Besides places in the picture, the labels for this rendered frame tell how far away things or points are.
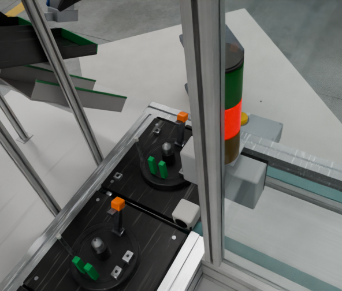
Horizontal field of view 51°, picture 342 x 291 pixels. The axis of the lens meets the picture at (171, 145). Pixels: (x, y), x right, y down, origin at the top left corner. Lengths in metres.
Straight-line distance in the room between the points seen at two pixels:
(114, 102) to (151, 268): 0.43
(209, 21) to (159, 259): 0.53
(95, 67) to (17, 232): 0.66
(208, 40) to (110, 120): 0.85
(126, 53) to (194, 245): 0.86
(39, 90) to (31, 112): 0.51
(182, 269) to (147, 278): 0.07
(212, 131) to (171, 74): 0.88
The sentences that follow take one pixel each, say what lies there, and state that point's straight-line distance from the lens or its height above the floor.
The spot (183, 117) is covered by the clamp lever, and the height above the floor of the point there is 1.07.
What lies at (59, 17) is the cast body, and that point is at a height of 1.20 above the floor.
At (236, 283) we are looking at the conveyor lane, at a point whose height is 0.93.
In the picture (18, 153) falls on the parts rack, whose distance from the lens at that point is 0.74.
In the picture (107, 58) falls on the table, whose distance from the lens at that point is 1.40.
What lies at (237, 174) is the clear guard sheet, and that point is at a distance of 0.45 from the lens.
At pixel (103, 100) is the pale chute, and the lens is 0.90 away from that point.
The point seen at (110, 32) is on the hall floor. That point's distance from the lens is 3.25.
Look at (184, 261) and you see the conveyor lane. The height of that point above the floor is 0.96.
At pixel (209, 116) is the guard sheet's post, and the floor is 1.37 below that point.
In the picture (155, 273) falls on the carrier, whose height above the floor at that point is 0.97.
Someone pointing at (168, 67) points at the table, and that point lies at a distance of 1.29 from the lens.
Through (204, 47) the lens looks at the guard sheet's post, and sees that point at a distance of 0.32.
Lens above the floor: 1.64
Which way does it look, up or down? 49 degrees down
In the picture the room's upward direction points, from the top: 10 degrees counter-clockwise
